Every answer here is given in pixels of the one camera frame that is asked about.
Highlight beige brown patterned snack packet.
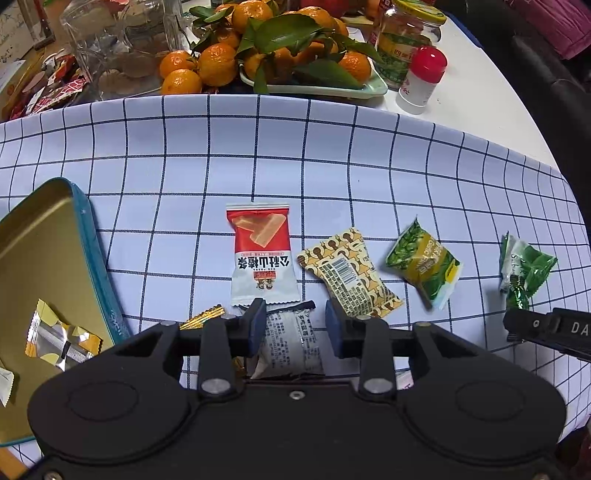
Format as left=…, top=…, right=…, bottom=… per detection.
left=297, top=227, right=404, bottom=320

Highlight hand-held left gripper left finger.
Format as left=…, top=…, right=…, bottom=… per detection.
left=108, top=298, right=267, bottom=401

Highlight white green leaf candy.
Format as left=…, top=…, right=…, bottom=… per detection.
left=500, top=233, right=558, bottom=296

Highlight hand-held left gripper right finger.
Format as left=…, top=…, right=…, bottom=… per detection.
left=324, top=299, right=482, bottom=402

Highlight black white snack packet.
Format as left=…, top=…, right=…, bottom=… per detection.
left=249, top=301, right=326, bottom=380

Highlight large clear glass jar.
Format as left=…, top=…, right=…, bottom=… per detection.
left=60, top=0, right=185, bottom=100

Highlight pile of red snack wrappers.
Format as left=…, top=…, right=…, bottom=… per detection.
left=9, top=51, right=90, bottom=121

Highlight orange yellow silver snack packet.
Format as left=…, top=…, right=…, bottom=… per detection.
left=25, top=299, right=103, bottom=372

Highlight pile of tangerines with leaves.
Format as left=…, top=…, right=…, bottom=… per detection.
left=159, top=0, right=372, bottom=95

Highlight glass jar yellow lid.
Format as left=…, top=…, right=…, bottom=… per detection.
left=374, top=0, right=448, bottom=90

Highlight plain white candy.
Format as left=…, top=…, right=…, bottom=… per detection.
left=0, top=367, right=16, bottom=408

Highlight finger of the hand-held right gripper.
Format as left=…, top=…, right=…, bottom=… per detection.
left=503, top=307, right=591, bottom=363

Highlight green yellow snack packet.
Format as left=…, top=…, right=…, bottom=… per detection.
left=385, top=216, right=463, bottom=311

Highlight gold foil candy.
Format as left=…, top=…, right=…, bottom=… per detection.
left=179, top=304, right=247, bottom=379

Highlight white bottle red cap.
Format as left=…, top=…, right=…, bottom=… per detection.
left=396, top=45, right=448, bottom=115

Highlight gold tin tray teal rim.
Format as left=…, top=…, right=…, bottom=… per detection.
left=0, top=178, right=132, bottom=448

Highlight white blue checked tablecloth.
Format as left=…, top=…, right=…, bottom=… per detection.
left=0, top=90, right=591, bottom=462

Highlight pale green plate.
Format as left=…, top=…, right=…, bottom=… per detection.
left=238, top=62, right=389, bottom=100

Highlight pink cushion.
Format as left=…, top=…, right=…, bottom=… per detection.
left=538, top=0, right=591, bottom=61

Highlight red white wafer packet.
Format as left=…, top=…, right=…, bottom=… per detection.
left=225, top=203, right=298, bottom=308

